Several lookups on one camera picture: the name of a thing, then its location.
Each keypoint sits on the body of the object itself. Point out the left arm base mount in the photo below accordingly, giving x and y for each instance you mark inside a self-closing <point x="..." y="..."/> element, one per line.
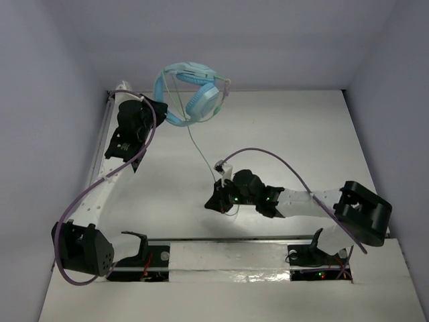
<point x="150" y="264"/>

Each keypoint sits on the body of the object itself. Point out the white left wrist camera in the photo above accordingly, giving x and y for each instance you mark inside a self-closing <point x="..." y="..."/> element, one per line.
<point x="123" y="92"/>

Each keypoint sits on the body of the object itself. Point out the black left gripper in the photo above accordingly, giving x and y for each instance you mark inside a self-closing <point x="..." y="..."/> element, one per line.
<point x="155" y="107"/>

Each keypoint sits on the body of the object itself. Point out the white front panel board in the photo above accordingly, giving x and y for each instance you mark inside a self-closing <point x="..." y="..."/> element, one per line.
<point x="381" y="290"/>

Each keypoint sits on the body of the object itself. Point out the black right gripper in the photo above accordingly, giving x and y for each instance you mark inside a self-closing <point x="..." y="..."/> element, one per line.
<point x="218" y="201"/>

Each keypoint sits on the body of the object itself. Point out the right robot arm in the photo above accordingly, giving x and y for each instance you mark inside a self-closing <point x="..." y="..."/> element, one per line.
<point x="360" y="217"/>

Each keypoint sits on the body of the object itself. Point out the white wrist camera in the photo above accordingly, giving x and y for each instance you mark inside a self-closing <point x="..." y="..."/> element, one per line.
<point x="225" y="170"/>
<point x="123" y="92"/>

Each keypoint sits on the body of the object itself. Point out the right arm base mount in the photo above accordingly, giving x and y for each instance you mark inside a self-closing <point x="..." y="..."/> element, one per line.
<point x="309" y="263"/>

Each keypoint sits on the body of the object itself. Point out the aluminium rail strip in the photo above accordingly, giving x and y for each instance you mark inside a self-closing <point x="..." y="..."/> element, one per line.
<point x="233" y="239"/>

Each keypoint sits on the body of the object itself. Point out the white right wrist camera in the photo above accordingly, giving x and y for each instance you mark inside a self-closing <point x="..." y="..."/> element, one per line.
<point x="225" y="170"/>

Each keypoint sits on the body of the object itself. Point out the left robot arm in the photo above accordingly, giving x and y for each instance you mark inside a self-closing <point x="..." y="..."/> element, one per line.
<point x="86" y="245"/>

